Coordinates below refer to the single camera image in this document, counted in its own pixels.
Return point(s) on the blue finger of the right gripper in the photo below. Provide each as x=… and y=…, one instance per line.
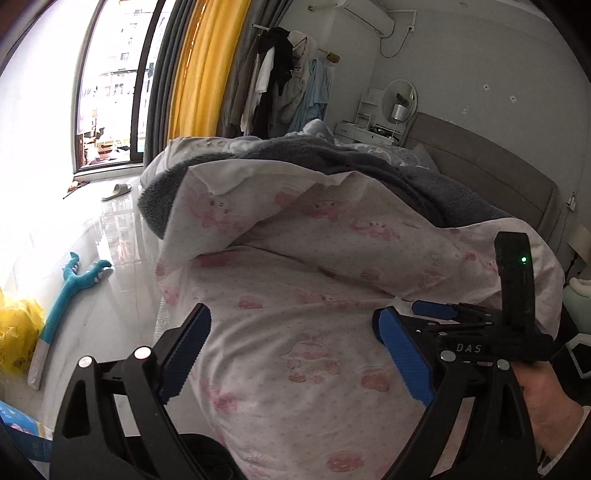
x=440, y=311

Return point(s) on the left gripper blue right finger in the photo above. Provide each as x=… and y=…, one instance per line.
x=389, y=329

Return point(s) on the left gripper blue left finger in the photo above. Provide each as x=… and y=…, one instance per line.
x=177, y=351

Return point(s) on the right hand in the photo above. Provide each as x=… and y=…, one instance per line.
x=555, y=418

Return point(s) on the pink patterned quilt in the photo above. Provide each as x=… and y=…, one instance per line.
x=293, y=263

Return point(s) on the mint green chair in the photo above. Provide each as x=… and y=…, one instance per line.
x=577, y=302

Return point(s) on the white knit right sleeve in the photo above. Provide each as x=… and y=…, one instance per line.
x=573, y=461

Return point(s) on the teal plush back scratcher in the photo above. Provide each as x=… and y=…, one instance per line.
x=73, y=283

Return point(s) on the dark grey fleece blanket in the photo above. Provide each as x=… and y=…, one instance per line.
x=410, y=174

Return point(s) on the grey upholstered headboard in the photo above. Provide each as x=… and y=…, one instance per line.
x=496, y=174

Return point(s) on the blue grey patterned pillow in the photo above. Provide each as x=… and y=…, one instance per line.
x=394, y=155

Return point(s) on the yellow plastic bag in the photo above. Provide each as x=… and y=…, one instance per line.
x=21, y=322

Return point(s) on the blue printed package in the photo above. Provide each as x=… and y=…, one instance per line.
x=31, y=437

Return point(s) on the slipper on floor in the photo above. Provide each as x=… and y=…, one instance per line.
x=119, y=190

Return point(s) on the white dressing table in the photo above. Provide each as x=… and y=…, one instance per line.
x=365, y=128

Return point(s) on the dark grey curtain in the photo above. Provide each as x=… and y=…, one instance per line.
x=164, y=77

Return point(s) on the round vanity mirror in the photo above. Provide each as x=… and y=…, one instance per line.
x=400, y=101

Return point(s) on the hanging clothes on rack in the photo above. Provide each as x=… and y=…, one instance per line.
x=278, y=80

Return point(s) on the yellow curtain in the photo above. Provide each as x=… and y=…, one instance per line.
x=204, y=66

